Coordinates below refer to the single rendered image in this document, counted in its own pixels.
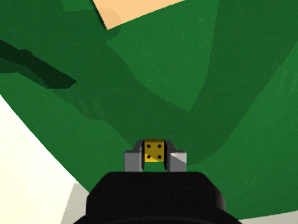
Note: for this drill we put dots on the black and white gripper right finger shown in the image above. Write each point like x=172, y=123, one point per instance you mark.
x=174, y=160

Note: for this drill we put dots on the yellow die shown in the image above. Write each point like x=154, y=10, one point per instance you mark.
x=154, y=150

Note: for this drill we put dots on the cream square mat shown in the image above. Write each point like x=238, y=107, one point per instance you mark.
x=116, y=12

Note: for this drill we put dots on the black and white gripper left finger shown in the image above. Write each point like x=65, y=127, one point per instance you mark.
x=134, y=160

